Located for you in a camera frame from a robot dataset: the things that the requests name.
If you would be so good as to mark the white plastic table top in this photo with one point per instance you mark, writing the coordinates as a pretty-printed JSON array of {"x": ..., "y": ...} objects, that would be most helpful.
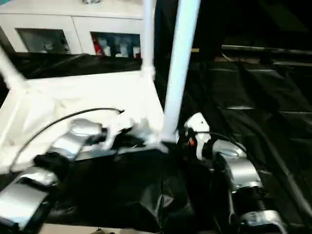
[{"x": 85, "y": 90}]

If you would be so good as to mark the white plastic table leg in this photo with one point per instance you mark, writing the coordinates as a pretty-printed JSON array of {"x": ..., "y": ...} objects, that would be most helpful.
[
  {"x": 180, "y": 61},
  {"x": 11, "y": 70},
  {"x": 147, "y": 36}
]

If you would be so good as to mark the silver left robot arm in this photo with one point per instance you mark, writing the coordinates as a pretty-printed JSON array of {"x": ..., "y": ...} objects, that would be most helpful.
[{"x": 22, "y": 195}]

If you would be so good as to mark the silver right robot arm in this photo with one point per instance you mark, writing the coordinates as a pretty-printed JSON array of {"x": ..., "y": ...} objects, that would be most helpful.
[{"x": 241, "y": 168}]

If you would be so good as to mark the black plastic sheet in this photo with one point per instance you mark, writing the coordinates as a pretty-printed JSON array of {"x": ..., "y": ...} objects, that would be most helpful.
[{"x": 268, "y": 109}]

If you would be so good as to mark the small tan label tag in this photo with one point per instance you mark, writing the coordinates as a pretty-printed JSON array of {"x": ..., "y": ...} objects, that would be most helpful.
[{"x": 195, "y": 50}]

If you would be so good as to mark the metal rod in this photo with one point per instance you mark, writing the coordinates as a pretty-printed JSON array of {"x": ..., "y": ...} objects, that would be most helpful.
[{"x": 268, "y": 50}]

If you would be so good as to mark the black backdrop cloth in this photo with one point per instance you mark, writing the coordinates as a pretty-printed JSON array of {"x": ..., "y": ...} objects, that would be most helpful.
[{"x": 256, "y": 22}]

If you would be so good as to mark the white glass-door cabinet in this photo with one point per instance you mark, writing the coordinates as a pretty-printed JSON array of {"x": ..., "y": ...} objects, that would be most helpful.
[{"x": 61, "y": 17}]

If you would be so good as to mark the small grey patterned ornament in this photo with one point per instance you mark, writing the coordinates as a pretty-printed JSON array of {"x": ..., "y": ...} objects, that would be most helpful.
[{"x": 91, "y": 1}]

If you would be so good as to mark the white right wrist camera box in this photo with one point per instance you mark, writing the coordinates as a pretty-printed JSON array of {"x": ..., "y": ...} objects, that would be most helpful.
[{"x": 198, "y": 123}]

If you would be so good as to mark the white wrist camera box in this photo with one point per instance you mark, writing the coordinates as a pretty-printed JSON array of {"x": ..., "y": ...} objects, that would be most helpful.
[
  {"x": 117, "y": 126},
  {"x": 198, "y": 123}
]

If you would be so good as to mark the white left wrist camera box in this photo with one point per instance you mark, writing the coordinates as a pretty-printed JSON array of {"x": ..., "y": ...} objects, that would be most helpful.
[{"x": 117, "y": 126}]

